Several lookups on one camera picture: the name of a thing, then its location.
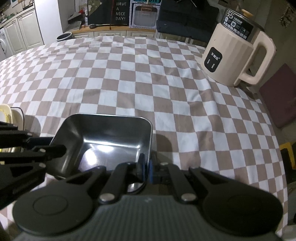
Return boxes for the large white blue-rimmed plate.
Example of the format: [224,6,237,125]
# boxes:
[11,107,25,131]

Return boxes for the square steel tray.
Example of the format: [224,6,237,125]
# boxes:
[47,113,153,178]

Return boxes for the cream two-handled bowl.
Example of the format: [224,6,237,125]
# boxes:
[0,104,13,123]

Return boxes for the checkered tablecloth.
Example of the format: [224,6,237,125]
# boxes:
[0,34,289,237]

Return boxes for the white washing machine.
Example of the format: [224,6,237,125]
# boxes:
[0,28,9,61]

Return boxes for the white kitchen cabinet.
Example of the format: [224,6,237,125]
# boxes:
[4,8,44,55]

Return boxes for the dark grey trash bin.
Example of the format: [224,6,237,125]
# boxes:
[56,32,74,42]

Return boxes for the cream electric kettle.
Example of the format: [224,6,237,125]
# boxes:
[201,8,276,87]

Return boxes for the maroon seat cushion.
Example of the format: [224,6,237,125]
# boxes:
[259,64,295,128]

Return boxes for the dark blue cushioned bench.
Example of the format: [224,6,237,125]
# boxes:
[156,0,219,43]

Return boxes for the poizon cardboard box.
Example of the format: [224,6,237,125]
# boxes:
[129,0,162,30]

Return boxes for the black have a nice day sign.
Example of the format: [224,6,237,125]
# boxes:
[110,0,130,26]

